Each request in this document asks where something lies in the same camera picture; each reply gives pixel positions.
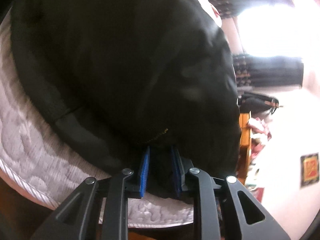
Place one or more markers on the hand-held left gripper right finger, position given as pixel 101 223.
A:
pixel 177 175

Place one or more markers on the grey quilted mattress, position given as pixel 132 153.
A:
pixel 25 142

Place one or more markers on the dark patterned curtain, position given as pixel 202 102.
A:
pixel 270 72

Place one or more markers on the wooden shelf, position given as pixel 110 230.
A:
pixel 245 140

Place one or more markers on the black pants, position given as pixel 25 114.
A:
pixel 112 55

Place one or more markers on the black bag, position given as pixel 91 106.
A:
pixel 257 102

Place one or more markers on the bright window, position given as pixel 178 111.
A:
pixel 267 32

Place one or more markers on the pile of colourful clothes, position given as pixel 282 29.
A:
pixel 260 130

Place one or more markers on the framed wall picture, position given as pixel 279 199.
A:
pixel 310 168

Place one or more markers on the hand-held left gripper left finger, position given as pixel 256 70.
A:
pixel 145 172

